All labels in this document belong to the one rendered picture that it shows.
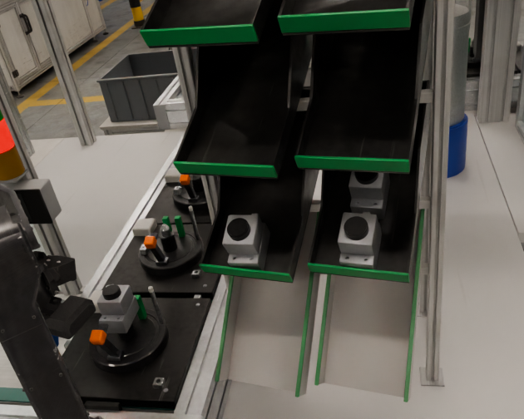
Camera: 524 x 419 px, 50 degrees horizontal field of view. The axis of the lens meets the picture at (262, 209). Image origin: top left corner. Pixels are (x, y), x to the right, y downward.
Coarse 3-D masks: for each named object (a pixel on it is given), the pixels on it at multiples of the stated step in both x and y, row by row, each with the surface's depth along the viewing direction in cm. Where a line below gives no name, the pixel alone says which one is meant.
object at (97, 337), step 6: (102, 324) 90; (96, 330) 88; (102, 330) 88; (96, 336) 88; (102, 336) 88; (96, 342) 88; (102, 342) 88; (108, 342) 90; (102, 348) 91; (108, 348) 91; (114, 348) 92; (114, 354) 93
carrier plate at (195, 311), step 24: (168, 312) 105; (192, 312) 104; (192, 336) 99; (72, 360) 98; (168, 360) 95; (96, 384) 93; (120, 384) 92; (144, 384) 91; (168, 384) 90; (168, 408) 89
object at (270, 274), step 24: (288, 144) 87; (288, 168) 84; (240, 192) 84; (264, 192) 83; (288, 192) 82; (312, 192) 80; (216, 216) 80; (264, 216) 80; (288, 216) 79; (216, 240) 80; (288, 240) 77; (216, 264) 78; (264, 264) 76; (288, 264) 75
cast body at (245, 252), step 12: (228, 216) 75; (240, 216) 74; (252, 216) 74; (228, 228) 72; (240, 228) 72; (252, 228) 73; (264, 228) 76; (228, 240) 73; (240, 240) 72; (252, 240) 72; (264, 240) 76; (228, 252) 74; (240, 252) 74; (252, 252) 73; (264, 252) 76; (240, 264) 74; (252, 264) 74
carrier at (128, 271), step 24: (168, 216) 121; (192, 216) 117; (144, 240) 127; (168, 240) 117; (192, 240) 121; (120, 264) 120; (144, 264) 116; (168, 264) 115; (192, 264) 116; (144, 288) 112; (168, 288) 111; (192, 288) 110; (216, 288) 111
